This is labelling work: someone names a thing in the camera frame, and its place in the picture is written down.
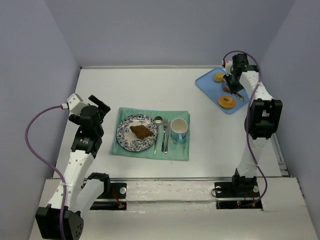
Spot orange bread wedge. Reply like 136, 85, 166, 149
222, 86, 230, 93

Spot silver metal tongs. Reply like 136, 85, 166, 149
221, 81, 244, 102

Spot dark brown croissant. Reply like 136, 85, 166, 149
129, 125, 154, 140

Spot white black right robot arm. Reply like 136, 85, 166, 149
222, 50, 283, 198

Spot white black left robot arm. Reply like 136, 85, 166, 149
35, 93, 111, 240

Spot round yellow bun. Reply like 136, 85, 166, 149
213, 72, 225, 83

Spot blue floral ceramic plate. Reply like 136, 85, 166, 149
116, 114, 157, 152

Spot light blue plastic tray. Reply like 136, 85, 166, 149
195, 67, 250, 115

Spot silver spoon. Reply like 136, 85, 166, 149
153, 116, 163, 155

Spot silver fork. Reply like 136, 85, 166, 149
161, 118, 168, 152

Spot silver knife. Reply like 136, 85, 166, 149
163, 121, 171, 154

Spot green cloth placemat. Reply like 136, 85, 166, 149
110, 107, 190, 161

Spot light blue mug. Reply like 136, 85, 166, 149
170, 118, 188, 143

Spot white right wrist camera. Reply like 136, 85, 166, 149
222, 59, 233, 76

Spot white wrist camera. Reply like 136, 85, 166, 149
222, 59, 233, 76
67, 93, 88, 116

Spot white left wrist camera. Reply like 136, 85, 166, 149
67, 93, 88, 116

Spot glazed ring doughnut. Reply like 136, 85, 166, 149
217, 95, 236, 109

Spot aluminium table rail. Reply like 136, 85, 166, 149
82, 176, 293, 182

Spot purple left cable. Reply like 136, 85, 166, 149
24, 104, 69, 240

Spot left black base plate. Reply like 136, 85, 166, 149
90, 182, 127, 211

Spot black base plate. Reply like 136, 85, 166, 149
90, 182, 127, 211
211, 181, 263, 210

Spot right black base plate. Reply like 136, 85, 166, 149
211, 181, 263, 210

